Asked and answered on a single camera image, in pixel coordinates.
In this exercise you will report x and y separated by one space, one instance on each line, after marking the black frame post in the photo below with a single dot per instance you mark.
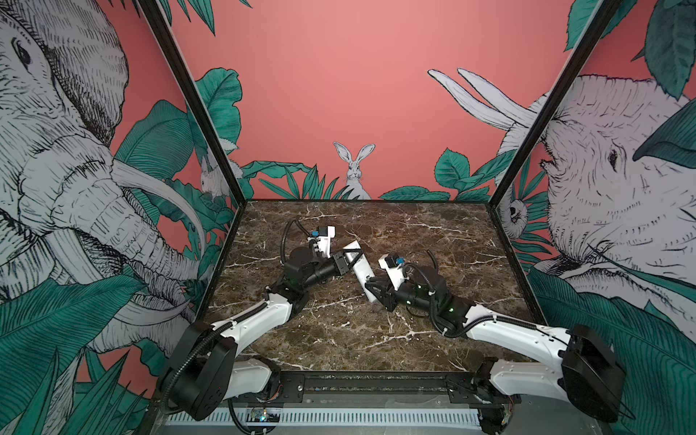
592 33
160 28

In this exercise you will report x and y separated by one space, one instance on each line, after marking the white remote control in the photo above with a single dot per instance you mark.
362 270

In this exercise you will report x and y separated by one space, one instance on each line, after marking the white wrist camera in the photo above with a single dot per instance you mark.
320 240
393 265

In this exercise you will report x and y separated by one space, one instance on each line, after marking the black front mounting rail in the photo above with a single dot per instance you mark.
370 387

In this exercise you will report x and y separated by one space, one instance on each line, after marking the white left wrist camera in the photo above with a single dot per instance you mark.
320 240

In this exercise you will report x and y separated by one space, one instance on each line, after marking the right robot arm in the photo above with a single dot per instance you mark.
572 365

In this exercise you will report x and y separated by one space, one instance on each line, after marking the black left frame post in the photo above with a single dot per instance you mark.
160 28

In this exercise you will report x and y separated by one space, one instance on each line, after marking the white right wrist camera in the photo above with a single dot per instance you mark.
393 265

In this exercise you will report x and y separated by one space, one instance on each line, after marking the small circuit board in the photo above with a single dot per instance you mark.
264 416

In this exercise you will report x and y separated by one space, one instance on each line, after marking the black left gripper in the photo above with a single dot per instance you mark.
342 265

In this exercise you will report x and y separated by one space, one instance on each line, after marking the white ventilated strip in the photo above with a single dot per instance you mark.
441 418

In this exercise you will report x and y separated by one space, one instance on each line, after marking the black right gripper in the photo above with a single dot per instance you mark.
391 295

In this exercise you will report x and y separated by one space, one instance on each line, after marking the black right frame post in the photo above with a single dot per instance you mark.
592 33

